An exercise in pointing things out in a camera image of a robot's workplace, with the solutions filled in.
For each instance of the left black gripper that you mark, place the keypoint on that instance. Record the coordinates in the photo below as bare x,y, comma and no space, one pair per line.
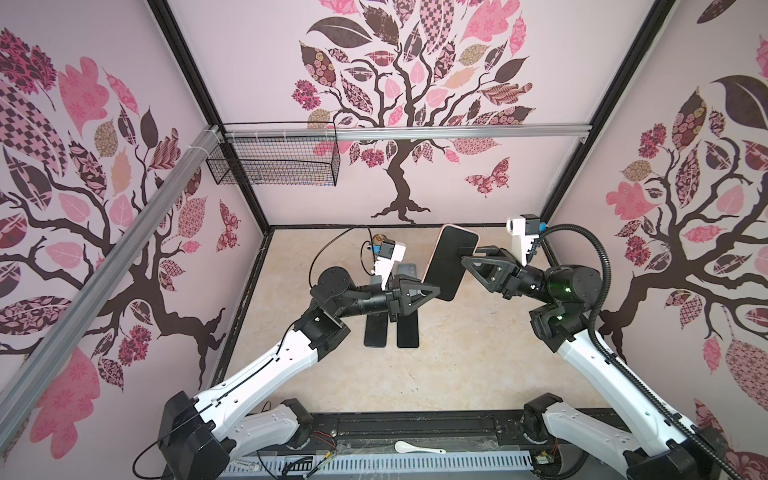
398,297

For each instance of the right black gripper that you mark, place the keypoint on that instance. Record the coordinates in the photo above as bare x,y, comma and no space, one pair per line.
495,274

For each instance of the black phone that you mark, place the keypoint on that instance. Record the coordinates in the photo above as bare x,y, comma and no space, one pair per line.
376,330
408,331
451,263

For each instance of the pink phone case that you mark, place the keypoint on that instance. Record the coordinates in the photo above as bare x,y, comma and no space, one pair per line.
435,252

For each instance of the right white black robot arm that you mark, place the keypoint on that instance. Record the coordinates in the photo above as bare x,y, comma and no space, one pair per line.
657,442

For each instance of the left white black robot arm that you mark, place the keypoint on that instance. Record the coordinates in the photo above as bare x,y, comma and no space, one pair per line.
200,435

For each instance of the green gold drink can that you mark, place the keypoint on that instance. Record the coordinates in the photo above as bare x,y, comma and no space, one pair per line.
378,239

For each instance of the silver aluminium bar back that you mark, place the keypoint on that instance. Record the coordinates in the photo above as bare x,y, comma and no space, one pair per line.
408,132

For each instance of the silver aluminium bar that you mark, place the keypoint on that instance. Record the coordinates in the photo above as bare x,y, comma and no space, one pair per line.
408,132
44,363

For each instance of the white plastic spoon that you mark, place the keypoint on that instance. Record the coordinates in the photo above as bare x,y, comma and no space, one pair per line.
404,447

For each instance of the silver aluminium bar left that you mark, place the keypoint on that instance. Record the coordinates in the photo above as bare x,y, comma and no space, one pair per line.
44,363

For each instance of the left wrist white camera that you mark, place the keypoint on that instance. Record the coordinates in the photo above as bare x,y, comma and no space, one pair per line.
385,258

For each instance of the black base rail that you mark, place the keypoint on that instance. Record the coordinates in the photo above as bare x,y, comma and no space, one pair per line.
502,428

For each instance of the black wire basket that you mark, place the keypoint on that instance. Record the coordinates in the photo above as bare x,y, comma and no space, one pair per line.
286,153

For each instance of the white slotted cable duct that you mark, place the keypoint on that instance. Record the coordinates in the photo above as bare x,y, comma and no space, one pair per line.
384,465

